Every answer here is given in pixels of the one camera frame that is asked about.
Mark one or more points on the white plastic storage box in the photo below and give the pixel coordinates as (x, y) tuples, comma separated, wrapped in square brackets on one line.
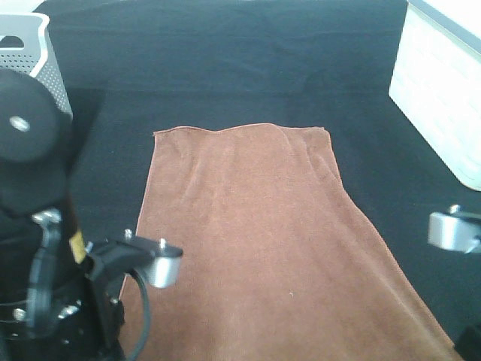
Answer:
[(436, 81)]

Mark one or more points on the black table cloth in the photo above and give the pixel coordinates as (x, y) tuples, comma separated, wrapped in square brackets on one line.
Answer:
[(133, 68)]

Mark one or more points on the grey perforated laundry basket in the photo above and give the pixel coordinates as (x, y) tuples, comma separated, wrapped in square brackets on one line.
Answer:
[(36, 56)]

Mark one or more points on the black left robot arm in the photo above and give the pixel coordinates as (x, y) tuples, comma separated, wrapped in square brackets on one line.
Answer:
[(36, 157)]

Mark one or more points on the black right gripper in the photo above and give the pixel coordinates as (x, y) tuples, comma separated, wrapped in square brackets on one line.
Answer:
[(468, 345)]

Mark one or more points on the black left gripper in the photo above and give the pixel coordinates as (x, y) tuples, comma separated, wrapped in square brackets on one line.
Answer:
[(53, 308)]

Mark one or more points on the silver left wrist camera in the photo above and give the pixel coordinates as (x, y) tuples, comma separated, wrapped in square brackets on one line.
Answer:
[(156, 261)]

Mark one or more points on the brown towel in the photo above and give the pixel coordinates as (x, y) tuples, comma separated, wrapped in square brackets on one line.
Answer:
[(279, 263)]

